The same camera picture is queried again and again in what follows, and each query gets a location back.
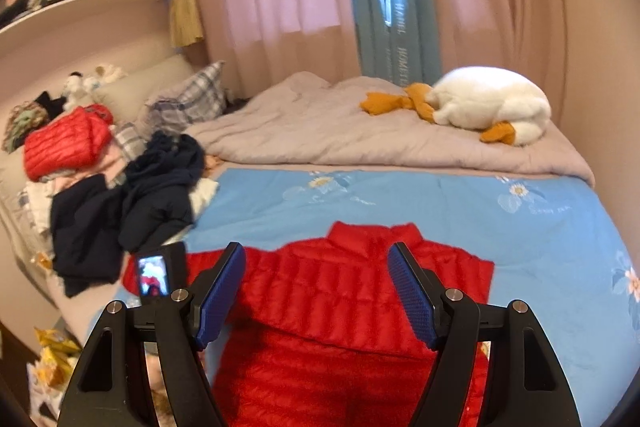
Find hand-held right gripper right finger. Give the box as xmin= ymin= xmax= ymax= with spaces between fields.
xmin=387 ymin=241 xmax=583 ymax=427

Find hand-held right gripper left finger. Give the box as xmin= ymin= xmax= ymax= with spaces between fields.
xmin=57 ymin=242 xmax=247 ymax=427

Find red down jacket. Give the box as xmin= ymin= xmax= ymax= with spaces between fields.
xmin=22 ymin=104 xmax=116 ymax=182
xmin=122 ymin=221 xmax=496 ymax=427

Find pile of light clothes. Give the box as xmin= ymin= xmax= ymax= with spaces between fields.
xmin=20 ymin=122 xmax=222 ymax=228

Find navy blue jacket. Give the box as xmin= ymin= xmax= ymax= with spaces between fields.
xmin=121 ymin=132 xmax=206 ymax=254

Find black garment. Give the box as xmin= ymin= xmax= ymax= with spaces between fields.
xmin=50 ymin=176 xmax=132 ymax=299

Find blue floral bedsheet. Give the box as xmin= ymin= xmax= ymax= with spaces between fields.
xmin=90 ymin=164 xmax=640 ymax=427

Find yellow snack packets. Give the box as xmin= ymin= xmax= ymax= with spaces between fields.
xmin=29 ymin=326 xmax=82 ymax=390

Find folded red down jacket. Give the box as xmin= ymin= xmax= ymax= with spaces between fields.
xmin=22 ymin=104 xmax=116 ymax=182

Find plaid pillow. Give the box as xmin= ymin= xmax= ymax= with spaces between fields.
xmin=145 ymin=61 xmax=228 ymax=134

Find grey quilt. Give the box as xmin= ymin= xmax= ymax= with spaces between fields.
xmin=185 ymin=72 xmax=597 ymax=188

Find small white plush toy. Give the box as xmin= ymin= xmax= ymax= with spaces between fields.
xmin=62 ymin=64 xmax=127 ymax=108

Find green patterned cloth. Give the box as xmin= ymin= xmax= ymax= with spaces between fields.
xmin=2 ymin=102 xmax=52 ymax=154

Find white duck plush toy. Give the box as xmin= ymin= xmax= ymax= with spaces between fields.
xmin=360 ymin=67 xmax=553 ymax=148

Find yellow hanging cloth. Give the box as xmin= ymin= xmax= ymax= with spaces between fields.
xmin=167 ymin=0 xmax=206 ymax=50

